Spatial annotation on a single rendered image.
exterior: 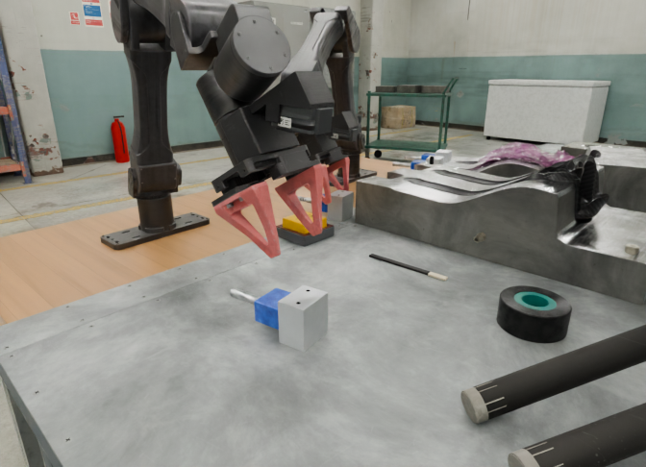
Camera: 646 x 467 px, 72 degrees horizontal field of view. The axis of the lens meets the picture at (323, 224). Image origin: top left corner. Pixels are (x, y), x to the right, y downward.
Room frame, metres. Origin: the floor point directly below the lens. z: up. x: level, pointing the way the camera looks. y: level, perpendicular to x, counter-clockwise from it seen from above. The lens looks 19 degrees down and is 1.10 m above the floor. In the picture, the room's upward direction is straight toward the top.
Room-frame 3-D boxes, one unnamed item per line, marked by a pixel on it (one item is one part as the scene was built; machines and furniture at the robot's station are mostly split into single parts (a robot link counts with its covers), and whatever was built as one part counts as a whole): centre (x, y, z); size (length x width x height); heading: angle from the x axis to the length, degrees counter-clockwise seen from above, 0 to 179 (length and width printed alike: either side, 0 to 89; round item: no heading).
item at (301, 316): (0.48, 0.06, 0.83); 0.13 x 0.05 x 0.05; 57
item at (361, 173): (1.27, -0.08, 0.84); 0.20 x 0.07 x 0.08; 138
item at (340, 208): (0.93, 0.00, 0.83); 0.13 x 0.05 x 0.05; 60
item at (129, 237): (0.82, 0.32, 0.84); 0.20 x 0.07 x 0.08; 138
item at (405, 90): (5.43, -1.04, 0.50); 0.98 x 0.55 x 1.01; 68
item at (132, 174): (0.82, 0.32, 0.90); 0.09 x 0.06 x 0.06; 125
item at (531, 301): (0.48, -0.26, 0.82); 0.08 x 0.08 x 0.04
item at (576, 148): (1.40, -0.88, 0.84); 0.20 x 0.15 x 0.07; 47
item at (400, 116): (9.07, -1.49, 0.20); 0.63 x 0.44 x 0.40; 133
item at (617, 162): (1.12, -0.52, 0.86); 0.50 x 0.26 x 0.11; 64
